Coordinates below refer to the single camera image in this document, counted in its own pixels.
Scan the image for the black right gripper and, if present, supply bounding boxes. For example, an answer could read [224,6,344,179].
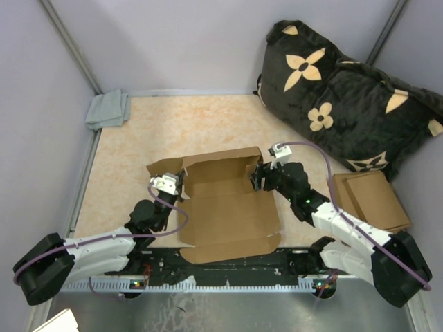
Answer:
[248,157,296,203]

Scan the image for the brown cardboard box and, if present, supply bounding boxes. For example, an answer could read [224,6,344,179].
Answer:
[147,147,281,264]

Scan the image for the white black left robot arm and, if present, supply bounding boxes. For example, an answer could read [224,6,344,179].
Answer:
[13,174,187,306]

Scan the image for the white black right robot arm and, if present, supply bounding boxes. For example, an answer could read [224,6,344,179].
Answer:
[249,163,433,308]

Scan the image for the grey folded cloth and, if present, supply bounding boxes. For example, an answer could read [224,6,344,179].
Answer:
[85,89,130,131]

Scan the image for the stack of flat cardboard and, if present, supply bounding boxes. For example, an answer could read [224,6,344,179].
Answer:
[332,171,411,233]

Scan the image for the black flower pattern cushion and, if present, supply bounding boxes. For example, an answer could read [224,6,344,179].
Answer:
[256,20,442,179]

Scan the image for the white board corner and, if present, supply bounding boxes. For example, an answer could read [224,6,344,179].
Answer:
[33,308,79,332]

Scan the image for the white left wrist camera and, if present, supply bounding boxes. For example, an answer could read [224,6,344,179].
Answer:
[150,173,179,195]

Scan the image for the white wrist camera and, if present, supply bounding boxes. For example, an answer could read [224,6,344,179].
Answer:
[269,142,292,169]
[150,173,179,195]

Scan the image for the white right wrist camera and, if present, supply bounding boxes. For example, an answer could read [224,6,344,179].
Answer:
[269,142,292,169]

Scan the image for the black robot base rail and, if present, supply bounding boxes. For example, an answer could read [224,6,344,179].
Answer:
[105,237,345,299]

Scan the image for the white slotted cable duct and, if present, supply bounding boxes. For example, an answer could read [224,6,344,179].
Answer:
[62,278,318,295]

